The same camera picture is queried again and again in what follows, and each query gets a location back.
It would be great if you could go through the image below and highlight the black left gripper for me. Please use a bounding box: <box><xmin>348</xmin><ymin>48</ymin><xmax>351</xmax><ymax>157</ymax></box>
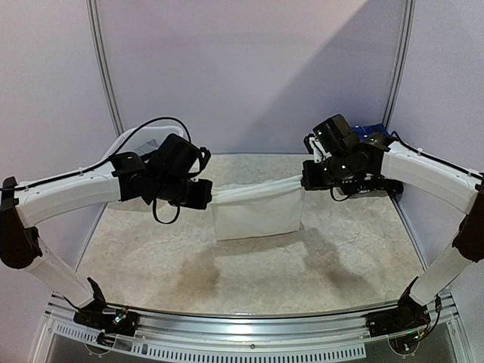
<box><xmin>154</xmin><ymin>173</ymin><xmax>213</xmax><ymax>209</ymax></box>

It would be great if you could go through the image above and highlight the white cloth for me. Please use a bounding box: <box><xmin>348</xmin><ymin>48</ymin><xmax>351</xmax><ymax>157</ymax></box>
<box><xmin>210</xmin><ymin>175</ymin><xmax>305</xmax><ymax>240</ymax></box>

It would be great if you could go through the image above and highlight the blue plaid shirt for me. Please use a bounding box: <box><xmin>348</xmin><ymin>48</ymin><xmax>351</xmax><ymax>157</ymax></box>
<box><xmin>351</xmin><ymin>123</ymin><xmax>390</xmax><ymax>140</ymax></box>

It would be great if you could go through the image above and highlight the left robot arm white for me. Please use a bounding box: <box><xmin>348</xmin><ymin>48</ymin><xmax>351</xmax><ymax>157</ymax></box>
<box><xmin>1</xmin><ymin>128</ymin><xmax>213</xmax><ymax>328</ymax></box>

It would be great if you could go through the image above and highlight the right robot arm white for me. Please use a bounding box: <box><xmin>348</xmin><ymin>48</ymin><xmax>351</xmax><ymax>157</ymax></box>
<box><xmin>301</xmin><ymin>114</ymin><xmax>483</xmax><ymax>330</ymax></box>

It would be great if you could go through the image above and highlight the white plastic laundry basket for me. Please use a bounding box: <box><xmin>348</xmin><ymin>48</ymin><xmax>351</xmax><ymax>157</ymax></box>
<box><xmin>102</xmin><ymin>126</ymin><xmax>185</xmax><ymax>159</ymax></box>

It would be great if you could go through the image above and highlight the black folded garment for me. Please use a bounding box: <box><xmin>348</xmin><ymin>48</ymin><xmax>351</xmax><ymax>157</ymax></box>
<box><xmin>339</xmin><ymin>176</ymin><xmax>404</xmax><ymax>196</ymax></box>

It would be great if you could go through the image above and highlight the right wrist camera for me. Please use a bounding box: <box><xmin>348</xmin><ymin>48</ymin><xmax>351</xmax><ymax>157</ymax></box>
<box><xmin>303</xmin><ymin>134</ymin><xmax>331</xmax><ymax>163</ymax></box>

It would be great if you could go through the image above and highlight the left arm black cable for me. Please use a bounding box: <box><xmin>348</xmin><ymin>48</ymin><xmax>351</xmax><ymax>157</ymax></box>
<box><xmin>0</xmin><ymin>116</ymin><xmax>211</xmax><ymax>226</ymax></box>

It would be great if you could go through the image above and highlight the right wall aluminium profile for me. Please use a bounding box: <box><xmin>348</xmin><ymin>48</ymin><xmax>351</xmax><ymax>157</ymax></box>
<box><xmin>382</xmin><ymin>0</ymin><xmax>415</xmax><ymax>129</ymax></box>

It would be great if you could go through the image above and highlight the wall aluminium profile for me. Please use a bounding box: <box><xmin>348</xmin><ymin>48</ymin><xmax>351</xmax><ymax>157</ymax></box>
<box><xmin>382</xmin><ymin>0</ymin><xmax>415</xmax><ymax>129</ymax></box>
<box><xmin>86</xmin><ymin>0</ymin><xmax>124</xmax><ymax>135</ymax></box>

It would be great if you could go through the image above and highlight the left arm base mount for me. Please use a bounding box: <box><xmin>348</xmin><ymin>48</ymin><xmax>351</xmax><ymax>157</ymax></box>
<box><xmin>73</xmin><ymin>278</ymin><xmax>140</xmax><ymax>348</ymax></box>

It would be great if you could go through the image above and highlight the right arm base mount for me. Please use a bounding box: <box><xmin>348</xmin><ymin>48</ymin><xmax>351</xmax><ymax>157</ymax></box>
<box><xmin>364</xmin><ymin>284</ymin><xmax>442</xmax><ymax>355</ymax></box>

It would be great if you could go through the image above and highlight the aluminium front rail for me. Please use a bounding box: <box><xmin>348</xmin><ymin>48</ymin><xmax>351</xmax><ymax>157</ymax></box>
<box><xmin>33</xmin><ymin>293</ymin><xmax>473</xmax><ymax>362</ymax></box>

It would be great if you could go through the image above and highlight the left wall aluminium profile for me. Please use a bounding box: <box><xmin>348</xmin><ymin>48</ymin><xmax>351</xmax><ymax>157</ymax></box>
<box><xmin>86</xmin><ymin>0</ymin><xmax>124</xmax><ymax>135</ymax></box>

